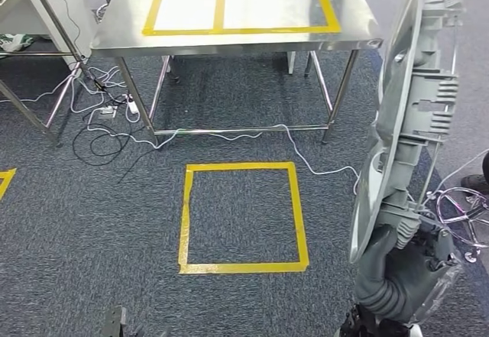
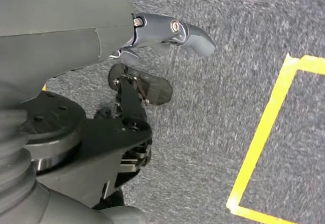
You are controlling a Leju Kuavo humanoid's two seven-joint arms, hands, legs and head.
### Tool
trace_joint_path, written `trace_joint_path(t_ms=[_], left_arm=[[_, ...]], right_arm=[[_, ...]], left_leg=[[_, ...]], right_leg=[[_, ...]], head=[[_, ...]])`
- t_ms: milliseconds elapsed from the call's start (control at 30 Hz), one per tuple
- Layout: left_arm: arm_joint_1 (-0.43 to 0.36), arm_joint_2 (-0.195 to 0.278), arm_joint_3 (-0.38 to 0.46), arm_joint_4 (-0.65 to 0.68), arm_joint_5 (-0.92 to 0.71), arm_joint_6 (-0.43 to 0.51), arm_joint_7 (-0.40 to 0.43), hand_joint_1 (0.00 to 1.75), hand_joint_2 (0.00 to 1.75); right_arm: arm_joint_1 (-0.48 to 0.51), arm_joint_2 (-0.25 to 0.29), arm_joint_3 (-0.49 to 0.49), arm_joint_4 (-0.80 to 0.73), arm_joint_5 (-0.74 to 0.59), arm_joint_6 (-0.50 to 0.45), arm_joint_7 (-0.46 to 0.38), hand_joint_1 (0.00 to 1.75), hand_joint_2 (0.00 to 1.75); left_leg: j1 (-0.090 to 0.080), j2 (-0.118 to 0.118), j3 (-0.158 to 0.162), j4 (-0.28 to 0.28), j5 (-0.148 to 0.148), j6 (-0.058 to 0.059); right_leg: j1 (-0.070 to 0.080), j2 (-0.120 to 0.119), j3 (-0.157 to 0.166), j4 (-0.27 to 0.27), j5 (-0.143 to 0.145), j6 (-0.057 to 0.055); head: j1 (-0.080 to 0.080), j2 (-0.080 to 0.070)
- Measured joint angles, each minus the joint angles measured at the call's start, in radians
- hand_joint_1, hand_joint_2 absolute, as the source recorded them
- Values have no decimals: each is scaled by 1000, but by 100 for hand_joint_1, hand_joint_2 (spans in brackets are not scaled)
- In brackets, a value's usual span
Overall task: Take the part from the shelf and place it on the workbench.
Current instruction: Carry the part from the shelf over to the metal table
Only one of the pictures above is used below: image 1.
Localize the dark robot left hand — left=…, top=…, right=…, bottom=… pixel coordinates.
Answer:
left=101, top=306, right=128, bottom=337

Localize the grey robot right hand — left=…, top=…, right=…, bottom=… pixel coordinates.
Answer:
left=353, top=223, right=461, bottom=326

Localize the silver wheel hubcap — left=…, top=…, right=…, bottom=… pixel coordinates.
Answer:
left=349, top=0, right=465, bottom=265

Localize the stainless steel workbench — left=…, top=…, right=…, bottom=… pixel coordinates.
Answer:
left=89, top=0, right=384, bottom=146

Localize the chrome office chair base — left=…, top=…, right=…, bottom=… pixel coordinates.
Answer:
left=435, top=187, right=489, bottom=265

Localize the person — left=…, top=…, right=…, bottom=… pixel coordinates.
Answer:
left=460, top=150, right=489, bottom=195

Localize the yellow floor tape square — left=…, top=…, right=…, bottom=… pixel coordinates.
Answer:
left=0, top=167, right=17, bottom=202
left=177, top=161, right=309, bottom=275

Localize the small yellow tape rectangle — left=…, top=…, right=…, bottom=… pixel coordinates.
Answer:
left=142, top=0, right=226, bottom=36

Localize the large yellow tape rectangle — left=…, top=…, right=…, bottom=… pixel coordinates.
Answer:
left=213, top=0, right=342, bottom=35

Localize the green white plastic bag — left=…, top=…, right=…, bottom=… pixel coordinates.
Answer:
left=0, top=33, right=35, bottom=55

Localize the black coiled cable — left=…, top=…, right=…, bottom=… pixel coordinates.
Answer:
left=72, top=106, right=153, bottom=185

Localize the long white cable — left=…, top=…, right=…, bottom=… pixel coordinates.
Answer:
left=85, top=122, right=489, bottom=206

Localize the tangled white cable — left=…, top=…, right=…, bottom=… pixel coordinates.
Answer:
left=0, top=63, right=133, bottom=123

